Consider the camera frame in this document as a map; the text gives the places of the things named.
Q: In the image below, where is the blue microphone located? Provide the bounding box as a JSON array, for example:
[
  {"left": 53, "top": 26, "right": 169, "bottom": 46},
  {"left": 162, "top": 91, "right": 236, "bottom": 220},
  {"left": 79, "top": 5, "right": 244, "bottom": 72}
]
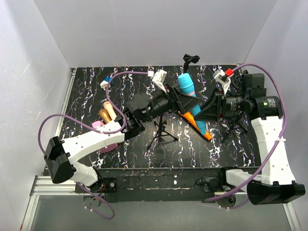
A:
[{"left": 178, "top": 73, "right": 207, "bottom": 136}]

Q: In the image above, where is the black round-base clip stand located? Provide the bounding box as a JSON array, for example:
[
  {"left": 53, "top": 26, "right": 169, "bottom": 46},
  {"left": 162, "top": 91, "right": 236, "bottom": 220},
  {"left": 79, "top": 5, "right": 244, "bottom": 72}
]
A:
[{"left": 183, "top": 54, "right": 200, "bottom": 73}]

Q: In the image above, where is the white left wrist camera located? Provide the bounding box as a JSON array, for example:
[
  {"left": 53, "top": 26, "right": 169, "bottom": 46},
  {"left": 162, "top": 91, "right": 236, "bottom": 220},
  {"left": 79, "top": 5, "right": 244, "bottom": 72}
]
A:
[{"left": 148, "top": 69, "right": 167, "bottom": 93}]

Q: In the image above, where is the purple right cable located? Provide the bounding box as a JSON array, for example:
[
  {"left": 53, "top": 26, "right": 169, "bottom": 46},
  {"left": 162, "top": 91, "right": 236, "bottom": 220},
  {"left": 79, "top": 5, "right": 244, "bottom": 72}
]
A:
[{"left": 204, "top": 63, "right": 288, "bottom": 209}]

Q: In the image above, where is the black tripod mic stand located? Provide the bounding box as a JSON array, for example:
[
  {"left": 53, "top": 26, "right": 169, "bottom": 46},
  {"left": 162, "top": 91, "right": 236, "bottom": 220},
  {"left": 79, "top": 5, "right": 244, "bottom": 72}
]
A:
[{"left": 147, "top": 114, "right": 179, "bottom": 150}]

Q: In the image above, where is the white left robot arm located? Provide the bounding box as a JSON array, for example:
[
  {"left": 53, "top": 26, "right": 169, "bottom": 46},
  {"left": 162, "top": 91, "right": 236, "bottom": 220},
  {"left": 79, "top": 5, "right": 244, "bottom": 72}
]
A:
[{"left": 44, "top": 85, "right": 202, "bottom": 188}]

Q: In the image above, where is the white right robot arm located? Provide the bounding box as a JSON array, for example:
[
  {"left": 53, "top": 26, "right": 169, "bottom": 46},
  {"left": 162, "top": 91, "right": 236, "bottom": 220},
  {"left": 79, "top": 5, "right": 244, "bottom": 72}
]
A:
[{"left": 194, "top": 72, "right": 306, "bottom": 205}]

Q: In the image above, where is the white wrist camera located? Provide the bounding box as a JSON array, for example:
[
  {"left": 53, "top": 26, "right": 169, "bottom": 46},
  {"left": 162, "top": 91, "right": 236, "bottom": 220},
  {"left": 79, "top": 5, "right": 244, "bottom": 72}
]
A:
[
  {"left": 148, "top": 69, "right": 167, "bottom": 93},
  {"left": 213, "top": 69, "right": 234, "bottom": 96}
]

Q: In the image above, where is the orange microphone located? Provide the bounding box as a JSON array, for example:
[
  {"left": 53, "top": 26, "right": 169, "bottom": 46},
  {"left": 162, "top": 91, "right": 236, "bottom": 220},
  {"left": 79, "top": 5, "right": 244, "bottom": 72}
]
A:
[{"left": 180, "top": 111, "right": 213, "bottom": 141}]

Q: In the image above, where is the pink beige microphone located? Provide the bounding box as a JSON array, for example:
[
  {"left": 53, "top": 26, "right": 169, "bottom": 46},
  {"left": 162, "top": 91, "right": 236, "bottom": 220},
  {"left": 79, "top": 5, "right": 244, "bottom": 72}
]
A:
[{"left": 103, "top": 101, "right": 117, "bottom": 120}]

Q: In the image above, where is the gold microphone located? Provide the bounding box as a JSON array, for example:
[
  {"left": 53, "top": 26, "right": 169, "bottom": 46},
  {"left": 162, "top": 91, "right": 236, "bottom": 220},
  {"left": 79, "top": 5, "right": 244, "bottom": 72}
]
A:
[{"left": 98, "top": 109, "right": 112, "bottom": 124}]

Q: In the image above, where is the pink box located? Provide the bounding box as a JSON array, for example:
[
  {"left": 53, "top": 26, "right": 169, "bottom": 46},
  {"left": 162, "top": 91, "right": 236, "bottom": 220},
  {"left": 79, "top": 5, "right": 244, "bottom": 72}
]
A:
[{"left": 91, "top": 121, "right": 118, "bottom": 154}]

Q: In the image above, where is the black small tripod stand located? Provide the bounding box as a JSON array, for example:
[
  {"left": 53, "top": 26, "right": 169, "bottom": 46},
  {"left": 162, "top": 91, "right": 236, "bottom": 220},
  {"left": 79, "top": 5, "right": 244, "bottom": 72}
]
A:
[{"left": 221, "top": 112, "right": 248, "bottom": 143}]

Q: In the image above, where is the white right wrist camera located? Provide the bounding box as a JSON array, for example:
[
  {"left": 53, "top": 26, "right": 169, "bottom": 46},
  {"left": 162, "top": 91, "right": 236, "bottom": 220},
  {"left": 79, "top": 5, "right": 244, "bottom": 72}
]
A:
[{"left": 213, "top": 69, "right": 234, "bottom": 96}]

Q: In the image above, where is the black round-base shock-mount stand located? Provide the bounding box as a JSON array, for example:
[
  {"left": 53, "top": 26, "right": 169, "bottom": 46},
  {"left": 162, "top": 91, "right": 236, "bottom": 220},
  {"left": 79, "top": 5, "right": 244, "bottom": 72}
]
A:
[{"left": 233, "top": 70, "right": 249, "bottom": 93}]

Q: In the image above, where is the white and blue small object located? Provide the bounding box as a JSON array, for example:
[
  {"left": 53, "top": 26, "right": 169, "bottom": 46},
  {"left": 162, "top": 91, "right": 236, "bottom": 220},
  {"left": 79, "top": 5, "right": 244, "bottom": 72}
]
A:
[{"left": 100, "top": 77, "right": 111, "bottom": 89}]

